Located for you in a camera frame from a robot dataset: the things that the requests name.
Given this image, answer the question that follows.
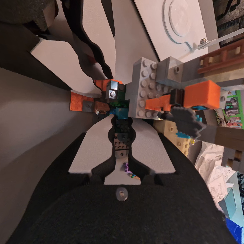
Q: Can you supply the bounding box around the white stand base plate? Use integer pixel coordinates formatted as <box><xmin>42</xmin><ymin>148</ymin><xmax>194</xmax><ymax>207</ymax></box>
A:
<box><xmin>133</xmin><ymin>0</ymin><xmax>244</xmax><ymax>62</ymax></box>

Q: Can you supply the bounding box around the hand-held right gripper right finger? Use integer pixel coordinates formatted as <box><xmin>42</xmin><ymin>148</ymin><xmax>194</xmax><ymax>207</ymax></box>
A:
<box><xmin>128</xmin><ymin>117</ymin><xmax>176</xmax><ymax>174</ymax></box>

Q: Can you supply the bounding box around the purple toy figure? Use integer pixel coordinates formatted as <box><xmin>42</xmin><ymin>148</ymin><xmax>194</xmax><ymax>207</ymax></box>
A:
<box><xmin>122</xmin><ymin>162</ymin><xmax>140</xmax><ymax>180</ymax></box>

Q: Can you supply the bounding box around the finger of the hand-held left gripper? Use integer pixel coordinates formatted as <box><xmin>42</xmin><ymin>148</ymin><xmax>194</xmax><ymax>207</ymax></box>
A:
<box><xmin>81</xmin><ymin>0</ymin><xmax>116</xmax><ymax>80</ymax></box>
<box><xmin>30</xmin><ymin>29</ymin><xmax>113</xmax><ymax>96</ymax></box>

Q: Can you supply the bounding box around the toy brick cave model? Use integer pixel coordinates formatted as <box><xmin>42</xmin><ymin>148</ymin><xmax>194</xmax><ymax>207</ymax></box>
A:
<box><xmin>70</xmin><ymin>39</ymin><xmax>244</xmax><ymax>172</ymax></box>

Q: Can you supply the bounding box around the green zombie toy figure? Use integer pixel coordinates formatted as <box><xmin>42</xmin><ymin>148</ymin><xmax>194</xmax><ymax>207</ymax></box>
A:
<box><xmin>109</xmin><ymin>100</ymin><xmax>128</xmax><ymax>115</ymax></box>

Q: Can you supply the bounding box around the teal toy figure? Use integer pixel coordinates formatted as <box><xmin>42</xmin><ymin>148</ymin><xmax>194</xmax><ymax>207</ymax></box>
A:
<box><xmin>114</xmin><ymin>107</ymin><xmax>130</xmax><ymax>120</ymax></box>

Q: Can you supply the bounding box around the green toy box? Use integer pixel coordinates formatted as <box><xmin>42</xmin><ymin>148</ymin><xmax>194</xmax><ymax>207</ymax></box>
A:
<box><xmin>214</xmin><ymin>90</ymin><xmax>244</xmax><ymax>130</ymax></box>

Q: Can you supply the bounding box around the orange toy minifigure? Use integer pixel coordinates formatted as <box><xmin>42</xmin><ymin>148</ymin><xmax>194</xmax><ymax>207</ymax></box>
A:
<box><xmin>145</xmin><ymin>80</ymin><xmax>222</xmax><ymax>117</ymax></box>

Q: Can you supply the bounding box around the brown toy ladder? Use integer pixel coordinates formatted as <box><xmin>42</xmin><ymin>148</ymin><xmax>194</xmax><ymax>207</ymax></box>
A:
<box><xmin>197</xmin><ymin>39</ymin><xmax>244</xmax><ymax>75</ymax></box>

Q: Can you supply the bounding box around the cyan toy pickaxe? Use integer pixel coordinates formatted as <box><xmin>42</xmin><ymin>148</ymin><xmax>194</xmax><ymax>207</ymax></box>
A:
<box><xmin>175</xmin><ymin>105</ymin><xmax>209</xmax><ymax>139</ymax></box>

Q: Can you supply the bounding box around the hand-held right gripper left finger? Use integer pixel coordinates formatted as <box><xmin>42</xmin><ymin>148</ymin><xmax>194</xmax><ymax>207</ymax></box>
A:
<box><xmin>68</xmin><ymin>115</ymin><xmax>117</xmax><ymax>174</ymax></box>

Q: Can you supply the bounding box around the pile of white plastic bags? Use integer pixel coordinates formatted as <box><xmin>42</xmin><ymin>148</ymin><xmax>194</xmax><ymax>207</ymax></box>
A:
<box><xmin>194</xmin><ymin>141</ymin><xmax>244</xmax><ymax>207</ymax></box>

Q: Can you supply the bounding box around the blue bin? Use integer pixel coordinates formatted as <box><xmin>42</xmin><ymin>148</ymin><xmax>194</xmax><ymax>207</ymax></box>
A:
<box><xmin>226</xmin><ymin>217</ymin><xmax>244</xmax><ymax>244</ymax></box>

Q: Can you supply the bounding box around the grey desk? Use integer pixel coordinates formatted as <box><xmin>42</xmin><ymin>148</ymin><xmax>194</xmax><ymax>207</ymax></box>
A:
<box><xmin>0</xmin><ymin>0</ymin><xmax>227</xmax><ymax>244</ymax></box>

